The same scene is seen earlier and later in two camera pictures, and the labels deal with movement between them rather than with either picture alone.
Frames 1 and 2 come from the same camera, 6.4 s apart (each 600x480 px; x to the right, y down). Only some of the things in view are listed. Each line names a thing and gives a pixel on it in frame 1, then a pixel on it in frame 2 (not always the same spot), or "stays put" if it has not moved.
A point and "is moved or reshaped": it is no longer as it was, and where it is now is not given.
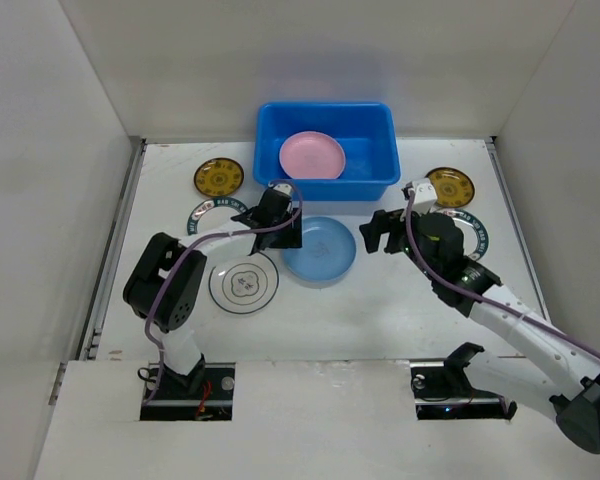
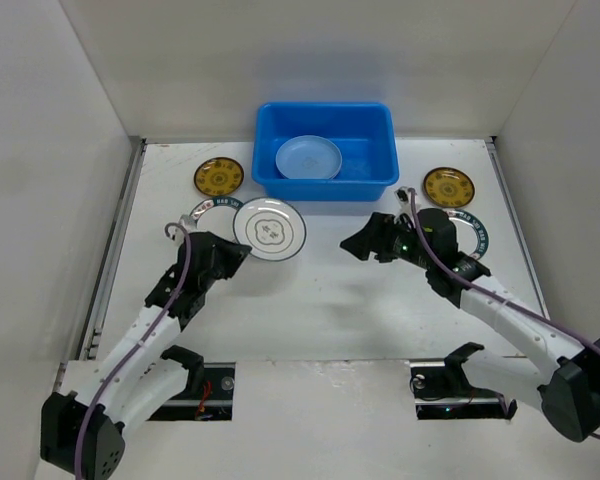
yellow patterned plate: (452, 187) stays put
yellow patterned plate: (219, 177) stays put
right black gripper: (390, 232) stays put
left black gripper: (292, 239) to (235, 255)
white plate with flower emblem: (245, 284) is moved or reshaped
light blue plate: (327, 253) to (308, 157)
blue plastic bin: (334, 151) stays put
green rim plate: (475, 233) stays put
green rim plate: (216, 215) stays put
